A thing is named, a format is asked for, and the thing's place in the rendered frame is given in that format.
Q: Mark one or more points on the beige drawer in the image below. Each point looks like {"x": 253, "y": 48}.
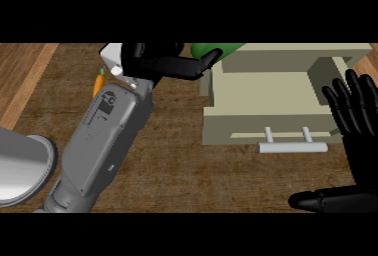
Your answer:
{"x": 260, "y": 96}

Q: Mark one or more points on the beige cabinet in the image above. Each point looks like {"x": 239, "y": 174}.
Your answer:
{"x": 289, "y": 53}

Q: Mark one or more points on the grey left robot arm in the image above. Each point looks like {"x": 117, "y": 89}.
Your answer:
{"x": 105, "y": 133}

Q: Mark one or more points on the green round object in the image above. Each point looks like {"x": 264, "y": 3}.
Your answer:
{"x": 204, "y": 49}

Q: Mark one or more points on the silver metal pot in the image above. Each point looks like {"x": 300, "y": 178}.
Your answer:
{"x": 19, "y": 166}

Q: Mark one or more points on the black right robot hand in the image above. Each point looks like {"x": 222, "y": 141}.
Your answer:
{"x": 362, "y": 160}

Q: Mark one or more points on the orange carrot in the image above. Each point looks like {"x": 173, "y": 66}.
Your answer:
{"x": 97, "y": 85}

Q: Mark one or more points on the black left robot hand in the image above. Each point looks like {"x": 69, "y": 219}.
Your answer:
{"x": 162, "y": 65}

